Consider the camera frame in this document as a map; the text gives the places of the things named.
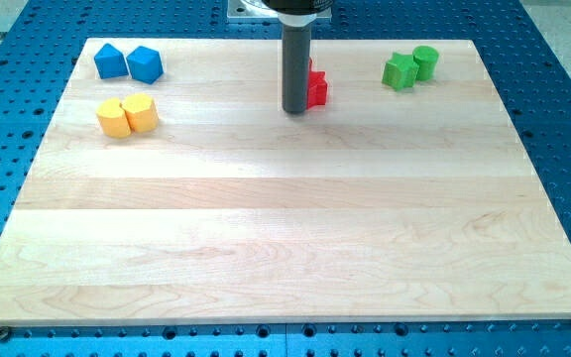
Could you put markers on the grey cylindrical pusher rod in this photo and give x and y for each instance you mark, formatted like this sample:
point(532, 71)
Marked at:
point(296, 37)

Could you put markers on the red star block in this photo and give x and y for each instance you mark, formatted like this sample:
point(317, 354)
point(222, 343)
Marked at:
point(317, 87)

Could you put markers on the light wooden board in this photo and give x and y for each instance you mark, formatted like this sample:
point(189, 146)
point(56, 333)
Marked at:
point(381, 205)

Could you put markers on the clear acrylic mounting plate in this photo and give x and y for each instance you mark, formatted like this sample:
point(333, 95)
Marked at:
point(246, 10)

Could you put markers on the green star block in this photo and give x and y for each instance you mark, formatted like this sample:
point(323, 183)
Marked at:
point(400, 71)

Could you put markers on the green cylinder block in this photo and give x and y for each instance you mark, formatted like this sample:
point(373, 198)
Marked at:
point(426, 57)

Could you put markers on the blue cube block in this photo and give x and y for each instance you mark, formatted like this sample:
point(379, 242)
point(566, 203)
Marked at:
point(145, 64)

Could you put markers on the yellow hexagon block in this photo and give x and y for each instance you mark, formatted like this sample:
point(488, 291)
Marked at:
point(141, 112)

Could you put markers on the yellow half-round block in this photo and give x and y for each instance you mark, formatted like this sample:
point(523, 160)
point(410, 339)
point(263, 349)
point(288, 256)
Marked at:
point(112, 119)

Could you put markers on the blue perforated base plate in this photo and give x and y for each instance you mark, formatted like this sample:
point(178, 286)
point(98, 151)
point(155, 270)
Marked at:
point(529, 61)

